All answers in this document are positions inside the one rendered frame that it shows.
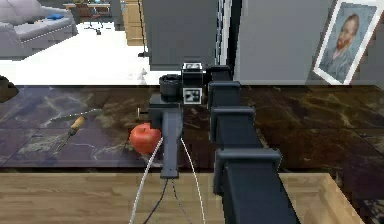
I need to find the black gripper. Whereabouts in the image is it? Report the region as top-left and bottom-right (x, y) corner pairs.
(128, 74), (208, 224)

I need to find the red apple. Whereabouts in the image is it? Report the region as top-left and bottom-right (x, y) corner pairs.
(128, 122), (163, 155)

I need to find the grey metal butter knife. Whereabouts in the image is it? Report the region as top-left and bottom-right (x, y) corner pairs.
(49, 107), (103, 123)

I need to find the grey fridge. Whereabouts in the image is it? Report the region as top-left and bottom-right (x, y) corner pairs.
(142, 0), (220, 72)

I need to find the light wooden cupboard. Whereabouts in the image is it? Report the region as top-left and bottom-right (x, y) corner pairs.
(120, 0), (148, 47)

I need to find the dark round pan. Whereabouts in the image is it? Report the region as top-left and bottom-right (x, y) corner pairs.
(0, 75), (20, 104)

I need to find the wooden dining table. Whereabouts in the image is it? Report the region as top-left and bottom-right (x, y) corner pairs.
(62, 2), (112, 12)

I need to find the grey sofa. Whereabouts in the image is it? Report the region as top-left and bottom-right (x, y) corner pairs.
(0, 0), (80, 62)

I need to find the framed portrait painting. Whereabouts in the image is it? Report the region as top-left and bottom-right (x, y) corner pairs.
(312, 0), (384, 86)

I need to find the wooden handled knife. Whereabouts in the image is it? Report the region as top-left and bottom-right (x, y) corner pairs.
(54, 115), (88, 152)

